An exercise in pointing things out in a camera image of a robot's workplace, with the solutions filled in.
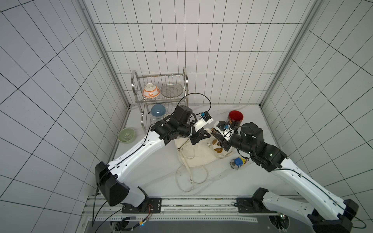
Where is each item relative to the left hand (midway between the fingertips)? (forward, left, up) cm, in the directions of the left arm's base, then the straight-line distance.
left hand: (204, 138), depth 68 cm
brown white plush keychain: (-2, -6, -3) cm, 7 cm away
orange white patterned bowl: (+30, +31, +3) cm, 44 cm away
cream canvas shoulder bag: (+1, +1, -19) cm, 19 cm away
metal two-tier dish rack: (+29, +26, 0) cm, 38 cm away
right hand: (+2, -2, +3) cm, 4 cm away
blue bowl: (+36, +31, -20) cm, 51 cm away
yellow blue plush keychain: (-4, -21, -21) cm, 30 cm away
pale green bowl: (+16, +51, -25) cm, 59 cm away
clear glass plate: (+35, +19, 0) cm, 40 cm away
